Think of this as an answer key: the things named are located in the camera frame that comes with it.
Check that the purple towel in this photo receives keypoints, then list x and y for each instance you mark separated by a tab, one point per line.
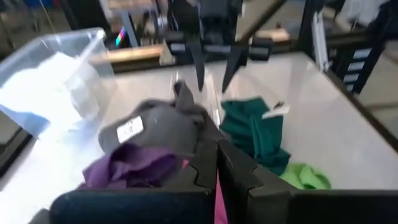
133	165

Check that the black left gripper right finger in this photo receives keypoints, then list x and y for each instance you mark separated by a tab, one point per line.
267	205

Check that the black rack with white labels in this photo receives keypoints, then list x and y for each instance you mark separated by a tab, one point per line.
357	59

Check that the pink towel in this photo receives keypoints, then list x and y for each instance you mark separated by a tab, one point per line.
220	205

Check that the dark green towel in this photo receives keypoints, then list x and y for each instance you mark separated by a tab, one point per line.
248	124

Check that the black frame post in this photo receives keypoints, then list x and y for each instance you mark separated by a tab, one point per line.
306	25

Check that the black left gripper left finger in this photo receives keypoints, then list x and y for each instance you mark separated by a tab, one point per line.
186	205

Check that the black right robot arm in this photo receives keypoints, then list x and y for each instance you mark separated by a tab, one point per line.
183	15

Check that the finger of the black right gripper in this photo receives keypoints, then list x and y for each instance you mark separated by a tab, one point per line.
197	59
236	59

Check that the black table edge rail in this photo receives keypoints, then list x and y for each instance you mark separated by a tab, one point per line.
367	112

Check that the wooden bench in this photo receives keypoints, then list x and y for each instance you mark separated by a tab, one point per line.
130	54

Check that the clear plastic bin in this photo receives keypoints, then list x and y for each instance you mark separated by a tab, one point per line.
71	40

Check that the light green towel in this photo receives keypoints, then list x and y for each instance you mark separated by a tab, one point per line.
304	177

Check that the grey towel with white label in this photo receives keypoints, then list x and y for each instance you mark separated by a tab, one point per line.
168	124

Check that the black diagonal frame brace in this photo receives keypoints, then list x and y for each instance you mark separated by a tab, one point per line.
261	20

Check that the white strip on frame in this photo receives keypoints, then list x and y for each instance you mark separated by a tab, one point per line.
319	40

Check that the light blue towel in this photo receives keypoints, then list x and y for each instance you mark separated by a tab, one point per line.
28	121

